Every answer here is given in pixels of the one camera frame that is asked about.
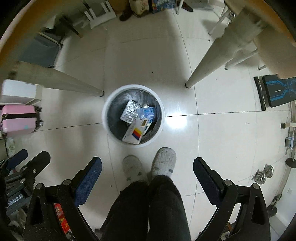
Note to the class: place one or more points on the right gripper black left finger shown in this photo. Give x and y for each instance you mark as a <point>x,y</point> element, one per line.
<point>86,179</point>

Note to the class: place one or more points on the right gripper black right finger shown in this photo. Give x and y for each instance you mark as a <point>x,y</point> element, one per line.
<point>210,181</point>

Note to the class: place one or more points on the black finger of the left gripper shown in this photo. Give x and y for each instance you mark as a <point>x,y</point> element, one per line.
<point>31,170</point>
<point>13,161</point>

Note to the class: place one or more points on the orange plastic snack bag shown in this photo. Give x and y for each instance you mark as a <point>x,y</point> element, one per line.
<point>62,219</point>

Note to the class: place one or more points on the white printed medicine box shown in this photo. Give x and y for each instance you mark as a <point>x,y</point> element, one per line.
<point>135,131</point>

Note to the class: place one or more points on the silver foil blister pack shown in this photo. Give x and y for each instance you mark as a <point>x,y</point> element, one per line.
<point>130,111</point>

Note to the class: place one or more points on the blue plastic wrapper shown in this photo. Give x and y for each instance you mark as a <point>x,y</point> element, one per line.
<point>148,113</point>

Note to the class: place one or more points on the white round trash bin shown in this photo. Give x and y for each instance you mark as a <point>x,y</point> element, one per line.
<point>115,105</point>

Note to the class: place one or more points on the pink suitcase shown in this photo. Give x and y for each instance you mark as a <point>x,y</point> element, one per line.
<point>20,119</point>

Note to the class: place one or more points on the metal dumbbell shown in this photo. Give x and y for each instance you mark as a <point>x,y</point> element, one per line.
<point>261,176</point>

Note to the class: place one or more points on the left grey slipper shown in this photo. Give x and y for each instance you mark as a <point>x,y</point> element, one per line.
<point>133,169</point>

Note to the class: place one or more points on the grey slipper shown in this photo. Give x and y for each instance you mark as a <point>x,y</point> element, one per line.
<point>164,162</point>
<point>133,169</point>

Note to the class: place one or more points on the right grey slipper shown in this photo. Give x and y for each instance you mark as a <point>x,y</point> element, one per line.
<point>164,162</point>

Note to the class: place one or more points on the person's black trouser legs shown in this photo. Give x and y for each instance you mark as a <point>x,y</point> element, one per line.
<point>147,211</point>

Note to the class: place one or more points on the white box under table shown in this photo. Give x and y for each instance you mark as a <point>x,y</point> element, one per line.
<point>18,92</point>

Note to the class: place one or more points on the white table leg left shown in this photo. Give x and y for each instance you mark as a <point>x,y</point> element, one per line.
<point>46,77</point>

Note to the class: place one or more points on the white table leg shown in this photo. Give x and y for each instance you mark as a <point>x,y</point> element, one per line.
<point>46,77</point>
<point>237,35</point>

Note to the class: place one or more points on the white table leg right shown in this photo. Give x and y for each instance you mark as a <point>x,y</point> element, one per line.
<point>237,35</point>

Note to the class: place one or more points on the white shoe rack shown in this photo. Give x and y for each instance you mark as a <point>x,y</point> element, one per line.
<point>104,13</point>

